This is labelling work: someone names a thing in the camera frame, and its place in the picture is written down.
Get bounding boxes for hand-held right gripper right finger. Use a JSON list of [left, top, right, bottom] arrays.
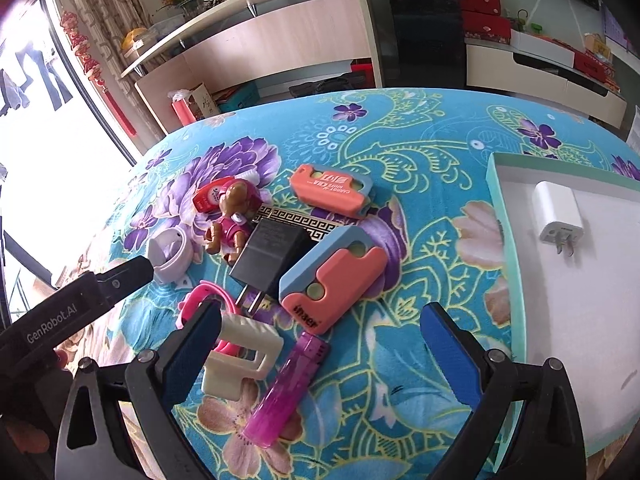
[[420, 302, 587, 480]]

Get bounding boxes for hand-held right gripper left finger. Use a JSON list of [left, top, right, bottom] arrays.
[[54, 299, 223, 480]]

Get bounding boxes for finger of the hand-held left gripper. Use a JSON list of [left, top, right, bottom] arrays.
[[96, 256, 155, 307]]

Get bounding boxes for white plastic ring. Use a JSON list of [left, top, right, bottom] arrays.
[[146, 226, 193, 285]]

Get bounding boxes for cream plastic clip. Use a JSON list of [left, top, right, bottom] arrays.
[[202, 312, 285, 401]]

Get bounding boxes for pink plastic ring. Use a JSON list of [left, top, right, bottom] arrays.
[[179, 281, 238, 356]]

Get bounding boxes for pink translucent lighter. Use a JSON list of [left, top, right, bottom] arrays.
[[242, 332, 332, 448]]

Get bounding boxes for white tray with teal rim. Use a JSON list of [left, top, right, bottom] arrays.
[[486, 152, 640, 471]]

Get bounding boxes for dog toy figure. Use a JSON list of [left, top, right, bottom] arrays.
[[205, 182, 261, 263]]

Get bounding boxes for black charger plug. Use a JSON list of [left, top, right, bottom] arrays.
[[229, 220, 313, 318]]

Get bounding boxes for orange and blue toy knife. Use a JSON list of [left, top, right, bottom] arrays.
[[278, 226, 390, 336], [290, 163, 376, 220]]

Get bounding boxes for small red white bottle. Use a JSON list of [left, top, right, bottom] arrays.
[[192, 180, 236, 215]]

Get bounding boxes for black gold patterned card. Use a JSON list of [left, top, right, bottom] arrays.
[[250, 205, 341, 246]]

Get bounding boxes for pink plastic bag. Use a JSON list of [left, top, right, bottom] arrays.
[[172, 91, 198, 126]]

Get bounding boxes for white charger plug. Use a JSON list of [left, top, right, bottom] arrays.
[[531, 181, 587, 257]]

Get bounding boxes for cardboard box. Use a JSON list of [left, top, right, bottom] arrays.
[[192, 82, 221, 118]]

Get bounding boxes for blue floral blanket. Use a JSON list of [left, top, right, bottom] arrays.
[[47, 87, 640, 480]]

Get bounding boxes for red hanging ornament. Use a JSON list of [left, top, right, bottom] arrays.
[[60, 10, 138, 136]]

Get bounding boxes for teal plastic crate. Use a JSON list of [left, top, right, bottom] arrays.
[[215, 82, 261, 113]]

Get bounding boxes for hanging clothes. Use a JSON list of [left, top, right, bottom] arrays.
[[0, 45, 71, 116]]

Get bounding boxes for patterned curtain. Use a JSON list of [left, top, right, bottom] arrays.
[[65, 0, 166, 126]]

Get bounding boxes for black case under cabinet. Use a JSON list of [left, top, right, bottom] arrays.
[[289, 74, 373, 98]]

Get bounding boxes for wooden sideboard cabinet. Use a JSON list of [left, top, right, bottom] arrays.
[[120, 0, 381, 136]]

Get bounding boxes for white television stand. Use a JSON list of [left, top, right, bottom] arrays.
[[465, 40, 628, 131]]

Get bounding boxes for black water dispenser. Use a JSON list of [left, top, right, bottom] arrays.
[[367, 0, 468, 92]]

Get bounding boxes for white flat box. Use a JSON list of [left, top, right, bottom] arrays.
[[510, 27, 576, 66]]

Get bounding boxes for red flat box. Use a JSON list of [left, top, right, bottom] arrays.
[[572, 50, 616, 81]]

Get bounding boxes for red gift box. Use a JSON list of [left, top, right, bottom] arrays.
[[462, 10, 513, 45]]

